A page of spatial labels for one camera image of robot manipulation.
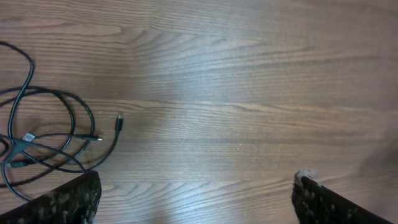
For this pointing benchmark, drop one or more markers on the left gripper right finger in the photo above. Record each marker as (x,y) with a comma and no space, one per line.
(316,204)

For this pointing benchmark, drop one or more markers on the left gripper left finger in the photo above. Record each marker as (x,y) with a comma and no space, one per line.
(75,202)

